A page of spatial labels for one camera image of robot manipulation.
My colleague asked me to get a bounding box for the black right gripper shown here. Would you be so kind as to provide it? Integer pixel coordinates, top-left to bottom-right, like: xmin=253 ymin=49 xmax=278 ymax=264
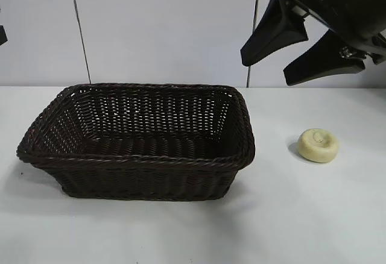
xmin=240 ymin=0 xmax=386 ymax=86

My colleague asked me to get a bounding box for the pale yellow round pastry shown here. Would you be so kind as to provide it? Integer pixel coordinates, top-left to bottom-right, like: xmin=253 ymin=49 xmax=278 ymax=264
xmin=297 ymin=128 xmax=340 ymax=165

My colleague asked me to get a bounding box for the dark brown wicker basket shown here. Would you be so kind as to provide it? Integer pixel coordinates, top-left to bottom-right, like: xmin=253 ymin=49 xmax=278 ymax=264
xmin=15 ymin=82 xmax=257 ymax=201

